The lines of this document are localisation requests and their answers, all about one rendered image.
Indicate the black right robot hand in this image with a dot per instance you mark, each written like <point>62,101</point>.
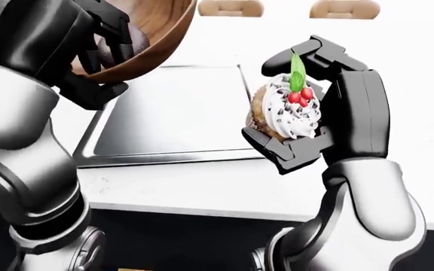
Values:
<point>356,113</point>

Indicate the silver metal tray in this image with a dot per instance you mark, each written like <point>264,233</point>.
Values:
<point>172,118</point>

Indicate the white frosted cupcake with cherries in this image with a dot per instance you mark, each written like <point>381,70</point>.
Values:
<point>288,110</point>

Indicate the chocolate donut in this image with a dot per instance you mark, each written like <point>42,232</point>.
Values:
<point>136,42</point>

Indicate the brown wooden bowl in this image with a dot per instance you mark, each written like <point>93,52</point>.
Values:
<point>156,34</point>

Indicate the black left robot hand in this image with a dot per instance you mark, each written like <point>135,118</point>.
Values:
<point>32,36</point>

